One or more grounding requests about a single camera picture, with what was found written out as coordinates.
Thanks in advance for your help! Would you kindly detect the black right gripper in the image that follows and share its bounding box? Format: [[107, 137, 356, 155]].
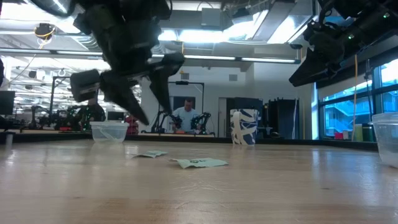
[[288, 21, 348, 88]]

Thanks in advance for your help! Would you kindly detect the black metal rig frame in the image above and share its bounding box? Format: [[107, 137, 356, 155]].
[[0, 130, 379, 152]]

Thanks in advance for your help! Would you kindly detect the person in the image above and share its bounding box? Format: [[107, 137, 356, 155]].
[[83, 98, 106, 123], [172, 98, 202, 134]]

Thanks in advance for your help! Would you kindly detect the green canister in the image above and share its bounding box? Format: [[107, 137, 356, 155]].
[[353, 123, 364, 142], [362, 123, 374, 142]]

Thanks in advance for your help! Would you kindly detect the long ceiling light bar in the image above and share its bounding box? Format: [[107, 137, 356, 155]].
[[0, 48, 301, 65]]

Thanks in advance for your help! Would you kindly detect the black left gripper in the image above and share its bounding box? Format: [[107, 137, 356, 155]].
[[70, 12, 185, 126]]

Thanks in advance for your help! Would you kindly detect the silver ceiling duct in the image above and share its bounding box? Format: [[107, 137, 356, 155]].
[[223, 0, 315, 44]]

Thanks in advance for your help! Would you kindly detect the white blue patterned mug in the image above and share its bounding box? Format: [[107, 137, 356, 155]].
[[229, 108, 259, 146]]

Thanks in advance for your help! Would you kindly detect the ceiling cable reel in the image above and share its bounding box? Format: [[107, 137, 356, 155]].
[[33, 22, 57, 41]]

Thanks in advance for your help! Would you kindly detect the black monitor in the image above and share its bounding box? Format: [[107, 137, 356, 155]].
[[106, 111, 126, 122], [0, 90, 16, 116]]

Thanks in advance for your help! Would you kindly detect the black background rig frame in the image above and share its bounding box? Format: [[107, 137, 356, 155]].
[[167, 80, 205, 135]]

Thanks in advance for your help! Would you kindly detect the clear plastic container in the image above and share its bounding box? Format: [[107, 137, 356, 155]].
[[90, 121, 130, 144], [368, 112, 398, 169]]

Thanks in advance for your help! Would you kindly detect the grey ceiling box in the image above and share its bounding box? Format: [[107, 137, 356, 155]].
[[201, 7, 222, 27]]

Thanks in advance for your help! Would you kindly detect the hanging yellow cable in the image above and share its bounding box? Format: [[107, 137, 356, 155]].
[[352, 54, 359, 141]]

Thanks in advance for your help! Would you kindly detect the green stevia sweetener packet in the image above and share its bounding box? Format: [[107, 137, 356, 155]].
[[170, 157, 229, 170], [132, 150, 169, 159]]

